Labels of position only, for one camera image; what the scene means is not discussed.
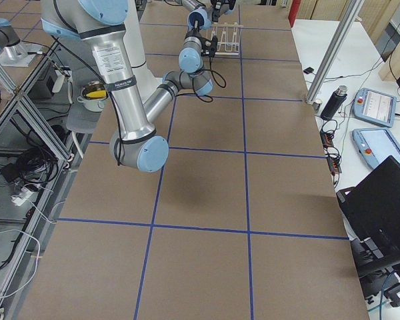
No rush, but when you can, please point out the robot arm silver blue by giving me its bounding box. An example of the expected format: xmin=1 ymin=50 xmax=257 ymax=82
xmin=41 ymin=1 xmax=213 ymax=173
xmin=165 ymin=0 xmax=236 ymax=23

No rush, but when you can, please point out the black cable bundle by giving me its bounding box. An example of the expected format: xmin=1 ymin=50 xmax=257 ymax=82
xmin=0 ymin=146 xmax=66 ymax=193

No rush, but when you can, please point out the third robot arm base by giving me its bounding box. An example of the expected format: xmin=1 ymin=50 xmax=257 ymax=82
xmin=0 ymin=18 xmax=34 ymax=67

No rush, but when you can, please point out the white wire cup holder rack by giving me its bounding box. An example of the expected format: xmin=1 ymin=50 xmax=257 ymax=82
xmin=206 ymin=22 xmax=244 ymax=56

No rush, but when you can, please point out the teach pendant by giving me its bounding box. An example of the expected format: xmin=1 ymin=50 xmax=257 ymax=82
xmin=353 ymin=87 xmax=397 ymax=128
xmin=352 ymin=128 xmax=400 ymax=169

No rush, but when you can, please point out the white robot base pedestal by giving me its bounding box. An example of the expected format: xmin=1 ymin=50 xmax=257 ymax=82
xmin=123 ymin=0 xmax=161 ymax=100

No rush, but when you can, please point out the lower teach pendant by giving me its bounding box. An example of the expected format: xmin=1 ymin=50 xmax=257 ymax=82
xmin=352 ymin=128 xmax=400 ymax=169

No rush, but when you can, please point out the black water bottle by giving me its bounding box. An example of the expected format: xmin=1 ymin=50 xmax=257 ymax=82
xmin=320 ymin=85 xmax=347 ymax=121

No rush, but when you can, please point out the small black adapter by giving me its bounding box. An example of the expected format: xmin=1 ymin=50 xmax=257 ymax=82
xmin=303 ymin=67 xmax=314 ymax=74

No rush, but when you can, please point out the upper teach pendant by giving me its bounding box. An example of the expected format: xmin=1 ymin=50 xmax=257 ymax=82
xmin=353 ymin=87 xmax=397 ymax=128

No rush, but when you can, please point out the aluminium frame post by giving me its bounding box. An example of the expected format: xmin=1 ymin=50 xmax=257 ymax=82
xmin=305 ymin=0 xmax=365 ymax=104

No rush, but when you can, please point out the black laptop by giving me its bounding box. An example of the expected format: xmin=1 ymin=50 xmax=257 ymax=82
xmin=337 ymin=156 xmax=400 ymax=250

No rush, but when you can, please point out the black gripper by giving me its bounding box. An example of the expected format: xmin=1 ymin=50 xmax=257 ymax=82
xmin=185 ymin=27 xmax=201 ymax=42
xmin=210 ymin=0 xmax=235 ymax=22

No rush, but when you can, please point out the light blue plastic cup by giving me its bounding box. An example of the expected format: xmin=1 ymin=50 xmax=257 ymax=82
xmin=187 ymin=8 xmax=211 ymax=30

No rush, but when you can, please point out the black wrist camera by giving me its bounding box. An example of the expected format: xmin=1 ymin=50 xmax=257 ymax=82
xmin=200 ymin=35 xmax=218 ymax=58

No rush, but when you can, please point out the black power strip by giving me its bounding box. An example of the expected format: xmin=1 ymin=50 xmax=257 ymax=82
xmin=319 ymin=130 xmax=342 ymax=176

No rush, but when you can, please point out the white pot with yellow content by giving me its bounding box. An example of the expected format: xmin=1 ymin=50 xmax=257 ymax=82
xmin=77 ymin=81 xmax=108 ymax=113

